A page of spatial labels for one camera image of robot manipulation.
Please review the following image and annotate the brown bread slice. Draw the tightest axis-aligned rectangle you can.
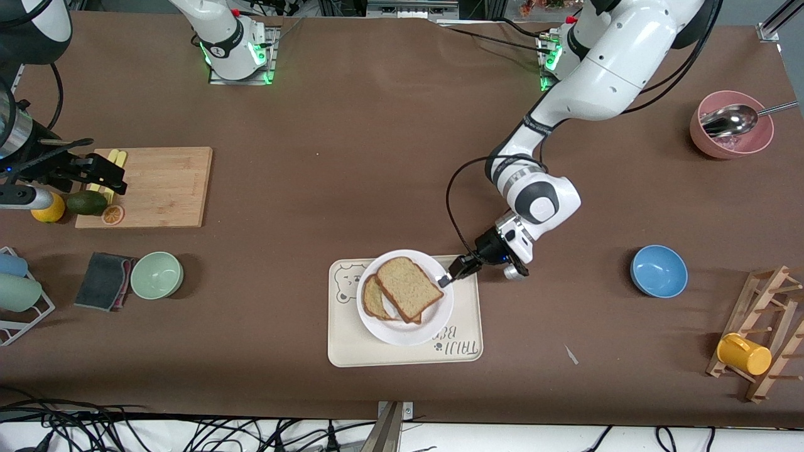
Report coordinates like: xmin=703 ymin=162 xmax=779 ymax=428
xmin=362 ymin=274 xmax=422 ymax=325
xmin=376 ymin=256 xmax=445 ymax=325

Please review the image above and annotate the white round plate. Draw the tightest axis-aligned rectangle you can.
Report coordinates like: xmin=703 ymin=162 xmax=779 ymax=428
xmin=356 ymin=249 xmax=455 ymax=347

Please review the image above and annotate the yellow plastic knife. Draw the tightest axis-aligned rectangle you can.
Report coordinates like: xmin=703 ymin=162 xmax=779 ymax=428
xmin=88 ymin=149 xmax=120 ymax=193

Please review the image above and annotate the yellow plastic fork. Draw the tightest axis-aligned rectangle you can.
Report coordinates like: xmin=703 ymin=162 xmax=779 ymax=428
xmin=104 ymin=151 xmax=128 ymax=205

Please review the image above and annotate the green avocado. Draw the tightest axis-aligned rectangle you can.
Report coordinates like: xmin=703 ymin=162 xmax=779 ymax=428
xmin=66 ymin=190 xmax=109 ymax=217

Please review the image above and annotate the round yellow citrus fruit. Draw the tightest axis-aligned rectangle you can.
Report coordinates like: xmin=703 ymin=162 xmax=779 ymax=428
xmin=31 ymin=193 xmax=66 ymax=223

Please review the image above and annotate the wooden cutting board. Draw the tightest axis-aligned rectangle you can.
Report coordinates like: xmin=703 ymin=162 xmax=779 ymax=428
xmin=75 ymin=146 xmax=213 ymax=229

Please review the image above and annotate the grey folded cloth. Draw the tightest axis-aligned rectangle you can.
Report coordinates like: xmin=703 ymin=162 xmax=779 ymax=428
xmin=73 ymin=252 xmax=138 ymax=313

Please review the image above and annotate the light blue cup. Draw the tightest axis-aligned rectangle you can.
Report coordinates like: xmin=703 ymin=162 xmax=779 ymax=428
xmin=0 ymin=252 xmax=29 ymax=278

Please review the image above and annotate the mint green bowl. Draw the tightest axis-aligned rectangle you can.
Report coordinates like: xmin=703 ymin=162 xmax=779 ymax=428
xmin=130 ymin=251 xmax=185 ymax=300

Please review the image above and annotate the cream tray with bear print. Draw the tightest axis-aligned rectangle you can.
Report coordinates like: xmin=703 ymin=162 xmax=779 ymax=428
xmin=327 ymin=254 xmax=484 ymax=368

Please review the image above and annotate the pale green cup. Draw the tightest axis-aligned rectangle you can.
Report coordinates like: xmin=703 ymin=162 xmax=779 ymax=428
xmin=0 ymin=274 xmax=43 ymax=313

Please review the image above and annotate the blue bowl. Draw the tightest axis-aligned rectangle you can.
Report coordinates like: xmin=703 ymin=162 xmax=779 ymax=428
xmin=630 ymin=244 xmax=688 ymax=298

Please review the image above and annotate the colourful flower bunch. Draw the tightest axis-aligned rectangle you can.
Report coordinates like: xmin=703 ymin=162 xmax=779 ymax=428
xmin=520 ymin=0 xmax=567 ymax=17

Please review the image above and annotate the pink bowl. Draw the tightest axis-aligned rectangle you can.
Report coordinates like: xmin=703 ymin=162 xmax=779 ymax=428
xmin=690 ymin=90 xmax=775 ymax=159

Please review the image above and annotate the metal spoon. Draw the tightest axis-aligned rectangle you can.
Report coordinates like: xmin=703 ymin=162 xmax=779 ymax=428
xmin=700 ymin=100 xmax=800 ymax=138

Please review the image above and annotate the wooden mug rack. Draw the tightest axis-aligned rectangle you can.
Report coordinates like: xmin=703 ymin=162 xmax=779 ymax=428
xmin=705 ymin=265 xmax=804 ymax=404

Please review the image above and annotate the yellow mug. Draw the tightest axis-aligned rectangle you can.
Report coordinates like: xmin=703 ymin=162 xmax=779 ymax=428
xmin=717 ymin=333 xmax=773 ymax=376

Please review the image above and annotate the white wire rack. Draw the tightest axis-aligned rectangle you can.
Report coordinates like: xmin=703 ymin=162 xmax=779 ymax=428
xmin=0 ymin=246 xmax=56 ymax=347

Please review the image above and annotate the metal mounting bracket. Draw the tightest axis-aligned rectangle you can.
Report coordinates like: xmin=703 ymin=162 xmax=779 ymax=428
xmin=367 ymin=401 xmax=415 ymax=452

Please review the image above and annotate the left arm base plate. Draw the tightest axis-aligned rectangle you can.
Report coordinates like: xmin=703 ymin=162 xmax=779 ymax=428
xmin=538 ymin=31 xmax=566 ymax=94

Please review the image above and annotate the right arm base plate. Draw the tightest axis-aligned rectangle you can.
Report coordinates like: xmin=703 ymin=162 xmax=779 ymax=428
xmin=209 ymin=25 xmax=281 ymax=86

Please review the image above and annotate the black base cable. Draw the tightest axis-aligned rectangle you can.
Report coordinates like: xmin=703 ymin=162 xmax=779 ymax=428
xmin=437 ymin=22 xmax=553 ymax=56

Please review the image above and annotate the black cable bundle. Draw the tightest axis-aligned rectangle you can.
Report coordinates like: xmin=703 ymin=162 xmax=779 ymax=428
xmin=0 ymin=386 xmax=378 ymax=452

